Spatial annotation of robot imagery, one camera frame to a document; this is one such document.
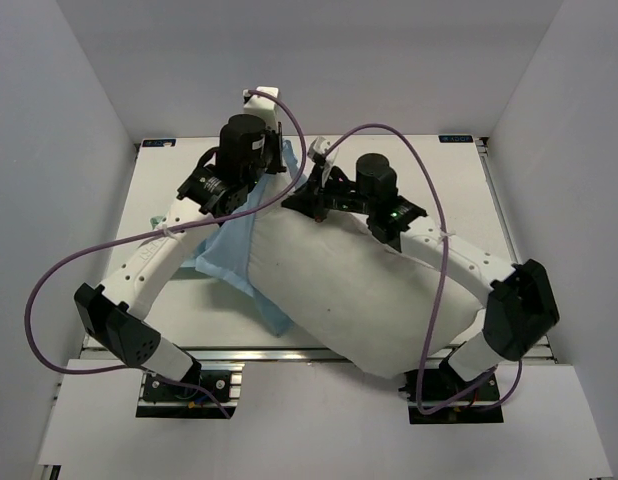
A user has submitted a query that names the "dark label sticker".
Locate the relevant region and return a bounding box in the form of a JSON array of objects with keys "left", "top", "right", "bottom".
[
  {"left": 438, "top": 134, "right": 474, "bottom": 144},
  {"left": 141, "top": 139, "right": 176, "bottom": 148}
]

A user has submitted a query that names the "dark label sticker right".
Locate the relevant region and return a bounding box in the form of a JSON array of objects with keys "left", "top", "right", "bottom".
[{"left": 438, "top": 134, "right": 474, "bottom": 144}]

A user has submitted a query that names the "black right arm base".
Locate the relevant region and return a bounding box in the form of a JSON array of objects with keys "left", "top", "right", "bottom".
[{"left": 399, "top": 357, "right": 505, "bottom": 426}]

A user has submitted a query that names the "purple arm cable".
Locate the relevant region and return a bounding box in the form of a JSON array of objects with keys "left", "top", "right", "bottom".
[
  {"left": 24, "top": 88, "right": 307, "bottom": 419},
  {"left": 316, "top": 123, "right": 524, "bottom": 416}
]

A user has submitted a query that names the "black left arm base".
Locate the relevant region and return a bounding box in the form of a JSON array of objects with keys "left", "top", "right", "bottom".
[{"left": 135, "top": 364, "right": 242, "bottom": 420}]

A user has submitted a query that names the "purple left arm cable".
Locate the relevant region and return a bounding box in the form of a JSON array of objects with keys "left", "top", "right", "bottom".
[{"left": 24, "top": 88, "right": 307, "bottom": 419}]

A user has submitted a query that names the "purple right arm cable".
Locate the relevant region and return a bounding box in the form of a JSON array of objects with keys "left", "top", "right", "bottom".
[{"left": 316, "top": 123, "right": 524, "bottom": 416}]

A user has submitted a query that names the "aluminium table frame rail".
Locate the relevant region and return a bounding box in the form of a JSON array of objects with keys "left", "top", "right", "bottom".
[{"left": 476, "top": 137, "right": 560, "bottom": 361}]

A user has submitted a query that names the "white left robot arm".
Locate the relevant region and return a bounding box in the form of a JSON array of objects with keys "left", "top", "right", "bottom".
[{"left": 74, "top": 114, "right": 285, "bottom": 399}]

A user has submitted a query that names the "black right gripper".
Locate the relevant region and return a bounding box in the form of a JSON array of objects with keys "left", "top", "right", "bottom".
[{"left": 282, "top": 166, "right": 374, "bottom": 224}]

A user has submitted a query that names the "dark label sticker left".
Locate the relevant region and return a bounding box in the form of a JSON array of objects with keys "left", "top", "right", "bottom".
[{"left": 141, "top": 139, "right": 176, "bottom": 148}]

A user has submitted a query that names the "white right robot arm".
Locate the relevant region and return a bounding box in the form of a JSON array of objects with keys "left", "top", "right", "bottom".
[{"left": 282, "top": 153, "right": 560, "bottom": 399}]

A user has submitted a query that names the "white pillow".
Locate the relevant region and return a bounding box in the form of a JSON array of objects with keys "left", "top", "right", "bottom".
[{"left": 246, "top": 172, "right": 488, "bottom": 380}]

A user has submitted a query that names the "blue green satin pillowcase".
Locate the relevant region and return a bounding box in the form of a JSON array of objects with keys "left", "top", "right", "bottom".
[{"left": 177, "top": 139, "right": 299, "bottom": 336}]

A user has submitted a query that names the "white foreground board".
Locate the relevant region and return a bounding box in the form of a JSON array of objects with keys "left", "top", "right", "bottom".
[{"left": 39, "top": 362, "right": 611, "bottom": 479}]

